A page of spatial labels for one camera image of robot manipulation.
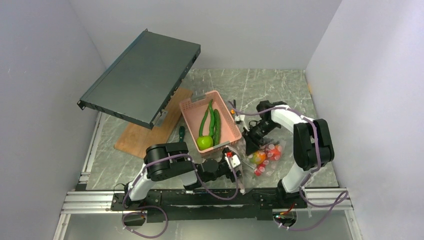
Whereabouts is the purple cable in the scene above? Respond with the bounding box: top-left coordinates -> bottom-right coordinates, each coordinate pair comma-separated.
120,152 -> 241,239
226,100 -> 350,233

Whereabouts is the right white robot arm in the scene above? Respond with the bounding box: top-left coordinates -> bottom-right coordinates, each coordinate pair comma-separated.
242,100 -> 335,208

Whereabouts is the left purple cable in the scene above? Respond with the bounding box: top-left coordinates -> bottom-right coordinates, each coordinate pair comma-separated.
120,152 -> 241,239

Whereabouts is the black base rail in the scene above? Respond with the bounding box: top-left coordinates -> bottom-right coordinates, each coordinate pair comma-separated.
110,187 -> 307,223

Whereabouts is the clear zip top bag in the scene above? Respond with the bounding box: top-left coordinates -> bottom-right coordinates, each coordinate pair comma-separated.
225,139 -> 286,195

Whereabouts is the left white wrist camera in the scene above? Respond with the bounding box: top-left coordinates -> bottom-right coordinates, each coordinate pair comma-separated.
224,151 -> 242,169

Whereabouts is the orange fake fruit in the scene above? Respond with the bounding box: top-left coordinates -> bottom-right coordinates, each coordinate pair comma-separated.
248,150 -> 267,165

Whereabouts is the aluminium frame rail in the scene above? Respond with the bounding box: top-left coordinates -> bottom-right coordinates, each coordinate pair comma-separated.
53,112 -> 113,240

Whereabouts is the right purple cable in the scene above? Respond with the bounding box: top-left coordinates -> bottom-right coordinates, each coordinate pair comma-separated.
226,100 -> 350,233

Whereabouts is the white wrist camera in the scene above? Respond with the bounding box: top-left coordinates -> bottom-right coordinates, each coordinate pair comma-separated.
234,114 -> 249,131
224,151 -> 242,169

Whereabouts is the red fake chili pepper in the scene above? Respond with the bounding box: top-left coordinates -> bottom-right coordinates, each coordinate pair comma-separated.
254,163 -> 268,177

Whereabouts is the thin green fake chili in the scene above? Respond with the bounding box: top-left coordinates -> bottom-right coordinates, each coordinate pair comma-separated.
198,107 -> 209,137

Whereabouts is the brown wooden board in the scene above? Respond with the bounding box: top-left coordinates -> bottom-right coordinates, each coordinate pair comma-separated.
114,87 -> 193,158

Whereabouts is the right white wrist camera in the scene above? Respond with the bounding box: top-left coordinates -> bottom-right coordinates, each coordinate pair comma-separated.
234,114 -> 249,131

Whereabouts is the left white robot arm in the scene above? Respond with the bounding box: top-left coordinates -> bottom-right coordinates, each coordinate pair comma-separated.
123,142 -> 242,210

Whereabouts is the green fake apple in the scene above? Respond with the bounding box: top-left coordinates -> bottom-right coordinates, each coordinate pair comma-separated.
196,135 -> 214,151

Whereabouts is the dark green rack server chassis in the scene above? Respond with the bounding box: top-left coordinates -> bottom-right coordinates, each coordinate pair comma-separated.
77,29 -> 201,130

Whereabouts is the black orange small tool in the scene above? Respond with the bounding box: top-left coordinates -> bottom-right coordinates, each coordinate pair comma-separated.
230,99 -> 237,116

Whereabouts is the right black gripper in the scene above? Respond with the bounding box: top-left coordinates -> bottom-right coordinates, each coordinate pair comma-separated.
241,120 -> 279,157

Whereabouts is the pink perforated plastic basket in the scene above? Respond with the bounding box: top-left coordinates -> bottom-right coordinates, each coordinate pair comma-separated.
179,90 -> 242,157

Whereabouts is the dark green fake cucumber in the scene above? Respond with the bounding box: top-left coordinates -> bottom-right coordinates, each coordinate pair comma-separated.
213,109 -> 221,146

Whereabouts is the green handled screwdriver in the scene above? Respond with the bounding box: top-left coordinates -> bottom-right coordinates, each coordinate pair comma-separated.
178,125 -> 186,143

